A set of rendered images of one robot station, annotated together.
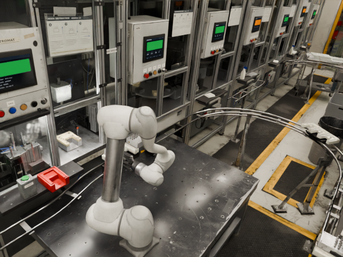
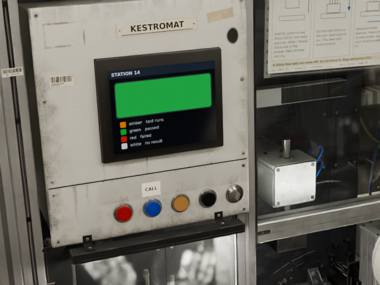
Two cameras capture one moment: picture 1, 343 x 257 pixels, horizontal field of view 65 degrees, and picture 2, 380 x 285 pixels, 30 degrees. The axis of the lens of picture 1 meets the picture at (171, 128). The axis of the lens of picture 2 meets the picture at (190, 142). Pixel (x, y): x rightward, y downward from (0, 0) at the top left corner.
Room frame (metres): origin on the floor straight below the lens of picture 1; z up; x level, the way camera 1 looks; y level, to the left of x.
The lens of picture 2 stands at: (0.24, 0.03, 1.96)
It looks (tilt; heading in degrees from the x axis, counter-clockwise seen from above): 17 degrees down; 35
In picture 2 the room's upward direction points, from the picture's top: 2 degrees counter-clockwise
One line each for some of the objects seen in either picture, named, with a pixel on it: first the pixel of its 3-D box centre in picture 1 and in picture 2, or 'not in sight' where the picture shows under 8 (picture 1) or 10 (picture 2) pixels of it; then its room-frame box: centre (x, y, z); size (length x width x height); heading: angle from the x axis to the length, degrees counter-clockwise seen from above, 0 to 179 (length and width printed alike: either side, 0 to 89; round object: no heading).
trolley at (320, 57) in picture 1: (320, 76); not in sight; (5.86, -3.12, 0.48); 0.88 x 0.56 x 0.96; 73
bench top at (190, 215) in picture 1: (155, 197); not in sight; (1.51, 0.07, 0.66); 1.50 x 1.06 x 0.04; 145
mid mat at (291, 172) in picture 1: (296, 180); not in sight; (2.74, -1.64, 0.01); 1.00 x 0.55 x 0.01; 145
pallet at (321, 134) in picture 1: (318, 134); not in sight; (2.45, -1.50, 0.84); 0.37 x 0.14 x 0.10; 23
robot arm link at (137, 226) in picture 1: (138, 224); not in sight; (1.10, 0.14, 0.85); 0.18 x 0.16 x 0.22; 83
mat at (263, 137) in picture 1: (292, 105); not in sight; (5.20, -2.42, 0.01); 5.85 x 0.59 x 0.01; 145
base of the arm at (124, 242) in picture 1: (141, 237); not in sight; (1.11, 0.11, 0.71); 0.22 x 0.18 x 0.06; 145
